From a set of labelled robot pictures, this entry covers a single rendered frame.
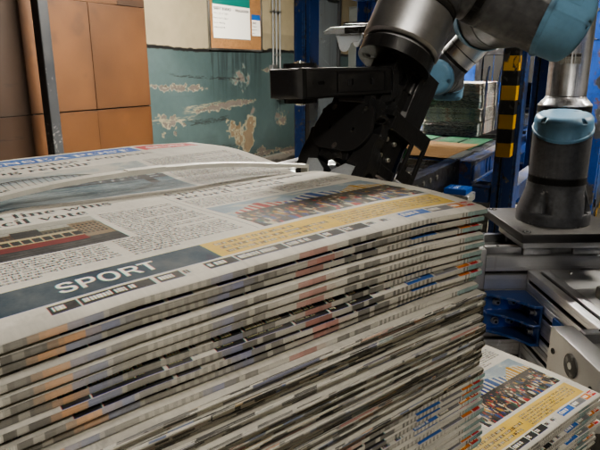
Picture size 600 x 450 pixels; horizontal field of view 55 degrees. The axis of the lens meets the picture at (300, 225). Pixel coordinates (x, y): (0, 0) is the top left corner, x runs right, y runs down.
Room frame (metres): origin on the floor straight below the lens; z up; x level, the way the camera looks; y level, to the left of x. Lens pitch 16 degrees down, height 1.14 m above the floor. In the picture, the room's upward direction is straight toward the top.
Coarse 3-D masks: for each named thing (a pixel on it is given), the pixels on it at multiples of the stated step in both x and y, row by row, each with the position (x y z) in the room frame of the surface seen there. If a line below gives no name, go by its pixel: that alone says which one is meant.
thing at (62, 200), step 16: (192, 176) 0.45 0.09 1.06; (208, 176) 0.45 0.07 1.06; (224, 176) 0.45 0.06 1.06; (240, 176) 0.45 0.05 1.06; (256, 176) 0.45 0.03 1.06; (272, 176) 0.44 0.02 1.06; (288, 176) 0.44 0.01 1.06; (64, 192) 0.38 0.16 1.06; (80, 192) 0.38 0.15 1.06; (96, 192) 0.38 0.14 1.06; (112, 192) 0.38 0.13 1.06; (128, 192) 0.38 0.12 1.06; (144, 192) 0.38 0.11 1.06; (160, 192) 0.38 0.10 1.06; (176, 192) 0.38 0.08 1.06; (0, 208) 0.34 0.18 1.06; (16, 208) 0.33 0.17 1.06; (32, 208) 0.33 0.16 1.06; (48, 208) 0.33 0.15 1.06; (64, 208) 0.33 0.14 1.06
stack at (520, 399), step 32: (512, 384) 0.52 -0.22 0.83; (544, 384) 0.52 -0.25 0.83; (576, 384) 0.52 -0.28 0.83; (512, 416) 0.46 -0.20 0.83; (544, 416) 0.46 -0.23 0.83; (576, 416) 0.47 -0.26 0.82; (480, 448) 0.42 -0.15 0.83; (512, 448) 0.42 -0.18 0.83; (544, 448) 0.43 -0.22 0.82; (576, 448) 0.48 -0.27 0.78
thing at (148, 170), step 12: (132, 168) 0.39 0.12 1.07; (144, 168) 0.39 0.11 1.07; (156, 168) 0.39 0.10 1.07; (168, 168) 0.40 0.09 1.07; (180, 168) 0.41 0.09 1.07; (192, 168) 0.41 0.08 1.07; (60, 180) 0.36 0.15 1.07; (72, 180) 0.36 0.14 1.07; (84, 180) 0.36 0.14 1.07; (96, 180) 0.37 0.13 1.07; (12, 192) 0.34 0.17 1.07; (24, 192) 0.34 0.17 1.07; (36, 192) 0.34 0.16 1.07
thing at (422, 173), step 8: (448, 160) 2.13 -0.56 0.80; (456, 160) 2.13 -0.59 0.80; (424, 168) 1.96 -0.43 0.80; (432, 168) 1.96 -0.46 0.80; (440, 168) 1.96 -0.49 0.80; (448, 168) 2.04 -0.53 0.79; (456, 168) 2.12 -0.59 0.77; (416, 176) 1.81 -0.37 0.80; (424, 176) 1.82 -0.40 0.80; (432, 176) 1.89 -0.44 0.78; (440, 176) 1.96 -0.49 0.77; (448, 176) 2.04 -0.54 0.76; (456, 176) 2.13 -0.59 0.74; (416, 184) 1.76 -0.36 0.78; (424, 184) 1.81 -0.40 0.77; (432, 184) 1.89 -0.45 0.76; (440, 184) 1.97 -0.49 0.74; (448, 184) 2.05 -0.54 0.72; (456, 184) 2.14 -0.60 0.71
